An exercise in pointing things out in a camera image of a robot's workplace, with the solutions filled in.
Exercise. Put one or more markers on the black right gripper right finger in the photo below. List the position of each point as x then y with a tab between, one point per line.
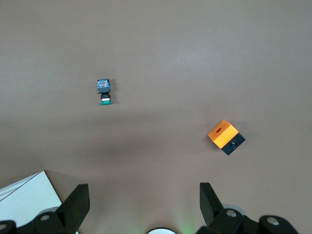
212	209

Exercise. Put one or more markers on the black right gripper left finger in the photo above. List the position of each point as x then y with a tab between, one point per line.
73	209

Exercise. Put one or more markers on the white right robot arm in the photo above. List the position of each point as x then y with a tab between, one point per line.
161	231

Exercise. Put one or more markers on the white drawer cabinet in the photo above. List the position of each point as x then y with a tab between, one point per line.
24	200

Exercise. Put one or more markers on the orange and black button box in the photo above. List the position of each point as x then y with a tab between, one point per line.
223	134

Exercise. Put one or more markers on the brown table cover mat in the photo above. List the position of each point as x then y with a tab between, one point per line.
170	36

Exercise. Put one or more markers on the green push button switch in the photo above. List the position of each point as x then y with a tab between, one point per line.
103	85

